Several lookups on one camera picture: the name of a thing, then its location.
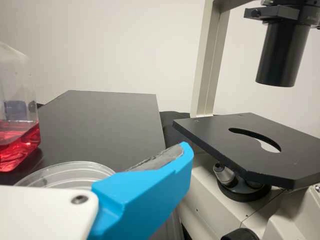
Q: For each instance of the petri dish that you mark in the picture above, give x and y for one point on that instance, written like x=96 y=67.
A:
x=65 y=171

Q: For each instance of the black tray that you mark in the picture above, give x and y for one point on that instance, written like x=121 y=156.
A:
x=100 y=125

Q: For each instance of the red liquid bottle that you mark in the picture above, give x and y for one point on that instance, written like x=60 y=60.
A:
x=15 y=142

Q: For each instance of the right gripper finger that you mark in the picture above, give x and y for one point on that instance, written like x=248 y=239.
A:
x=147 y=192

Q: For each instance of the cream microscope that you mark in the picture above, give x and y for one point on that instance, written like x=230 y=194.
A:
x=250 y=155

